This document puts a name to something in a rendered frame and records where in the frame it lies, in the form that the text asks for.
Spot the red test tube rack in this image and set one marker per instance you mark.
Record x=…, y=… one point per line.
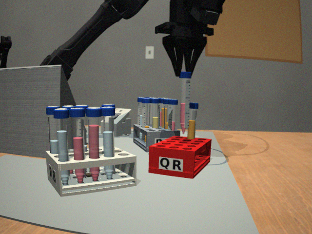
x=179, y=156

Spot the white test tube rack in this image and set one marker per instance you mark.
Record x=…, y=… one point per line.
x=125, y=165

